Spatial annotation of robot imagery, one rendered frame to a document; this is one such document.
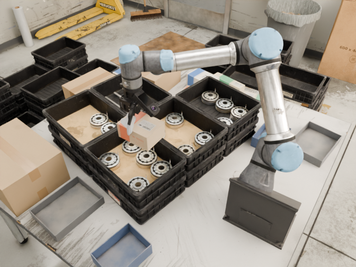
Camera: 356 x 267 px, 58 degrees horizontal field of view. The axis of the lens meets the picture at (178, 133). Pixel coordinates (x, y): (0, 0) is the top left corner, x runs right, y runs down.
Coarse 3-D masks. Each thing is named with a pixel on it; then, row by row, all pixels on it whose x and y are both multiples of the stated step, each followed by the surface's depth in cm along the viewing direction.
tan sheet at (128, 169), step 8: (120, 152) 164; (120, 160) 159; (128, 160) 159; (160, 160) 159; (120, 168) 155; (128, 168) 155; (136, 168) 155; (144, 168) 155; (120, 176) 152; (128, 176) 152; (144, 176) 152
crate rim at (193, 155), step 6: (174, 96) 182; (162, 102) 178; (192, 108) 174; (204, 114) 170; (222, 126) 163; (222, 132) 160; (162, 138) 157; (216, 138) 157; (168, 144) 153; (204, 144) 153; (210, 144) 155; (180, 150) 150; (198, 150) 150; (186, 156) 148; (192, 156) 148
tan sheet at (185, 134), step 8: (184, 120) 182; (168, 128) 177; (184, 128) 177; (192, 128) 177; (168, 136) 172; (176, 136) 172; (184, 136) 172; (192, 136) 172; (176, 144) 168; (184, 144) 168; (192, 144) 168
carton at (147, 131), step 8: (120, 120) 136; (136, 120) 136; (144, 120) 136; (152, 120) 136; (160, 120) 136; (120, 128) 135; (136, 128) 132; (144, 128) 132; (152, 128) 132; (160, 128) 134; (120, 136) 139; (128, 136) 135; (136, 136) 132; (144, 136) 129; (152, 136) 131; (160, 136) 137; (136, 144) 135; (144, 144) 131; (152, 144) 134
